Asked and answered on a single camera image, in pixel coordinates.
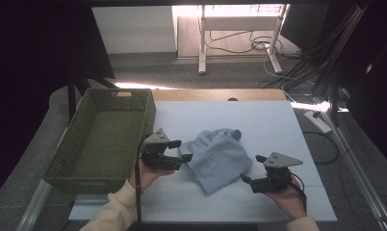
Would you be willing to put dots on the wooden table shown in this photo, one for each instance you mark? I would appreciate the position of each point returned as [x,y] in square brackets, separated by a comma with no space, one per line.
[214,95]

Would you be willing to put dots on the white wall panel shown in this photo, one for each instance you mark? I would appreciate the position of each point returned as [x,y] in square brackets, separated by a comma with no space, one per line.
[134,29]

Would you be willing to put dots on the black upright stand post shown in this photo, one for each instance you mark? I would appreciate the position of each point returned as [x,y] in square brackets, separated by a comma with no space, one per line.
[334,99]

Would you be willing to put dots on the long metal rail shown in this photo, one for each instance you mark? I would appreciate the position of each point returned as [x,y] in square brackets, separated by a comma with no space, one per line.
[358,179]

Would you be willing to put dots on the person's left hand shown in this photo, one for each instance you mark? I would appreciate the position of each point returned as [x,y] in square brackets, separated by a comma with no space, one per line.
[146,178]

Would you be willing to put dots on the light blue tank top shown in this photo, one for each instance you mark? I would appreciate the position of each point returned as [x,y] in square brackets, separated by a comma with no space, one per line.
[217,157]

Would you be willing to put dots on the white metal stand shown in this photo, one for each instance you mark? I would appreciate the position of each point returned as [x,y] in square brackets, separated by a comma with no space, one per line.
[239,23]

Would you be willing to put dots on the person's right hand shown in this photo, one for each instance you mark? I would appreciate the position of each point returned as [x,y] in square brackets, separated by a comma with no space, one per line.
[289,200]

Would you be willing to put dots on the green woven basket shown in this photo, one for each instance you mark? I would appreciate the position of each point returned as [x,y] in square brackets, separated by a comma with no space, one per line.
[101,144]

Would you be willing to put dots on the black tripod stand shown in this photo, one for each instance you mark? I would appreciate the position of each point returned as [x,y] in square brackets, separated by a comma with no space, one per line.
[73,93]

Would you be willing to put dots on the short metal rail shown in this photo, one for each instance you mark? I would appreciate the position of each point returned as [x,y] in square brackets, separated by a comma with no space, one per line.
[34,205]

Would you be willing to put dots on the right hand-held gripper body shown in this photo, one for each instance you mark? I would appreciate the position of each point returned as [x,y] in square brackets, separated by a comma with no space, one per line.
[275,173]

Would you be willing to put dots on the white power strip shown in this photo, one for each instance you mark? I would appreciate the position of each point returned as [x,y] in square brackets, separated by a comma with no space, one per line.
[317,122]

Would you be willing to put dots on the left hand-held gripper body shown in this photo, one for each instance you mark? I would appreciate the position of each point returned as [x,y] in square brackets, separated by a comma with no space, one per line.
[156,150]

